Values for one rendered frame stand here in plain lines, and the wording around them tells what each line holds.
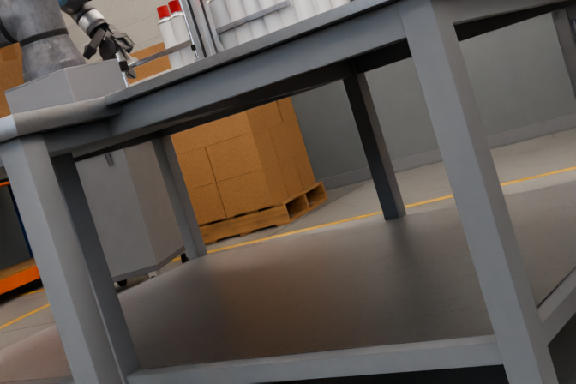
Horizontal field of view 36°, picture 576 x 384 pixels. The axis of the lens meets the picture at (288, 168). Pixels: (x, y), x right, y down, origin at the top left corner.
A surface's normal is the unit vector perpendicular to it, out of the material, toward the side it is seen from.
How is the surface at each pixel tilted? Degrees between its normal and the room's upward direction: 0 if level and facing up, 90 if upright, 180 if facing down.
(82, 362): 90
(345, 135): 90
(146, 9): 90
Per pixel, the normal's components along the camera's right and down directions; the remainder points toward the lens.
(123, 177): -0.14, 0.16
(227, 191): -0.37, 0.17
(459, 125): -0.56, 0.21
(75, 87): 0.84, -0.23
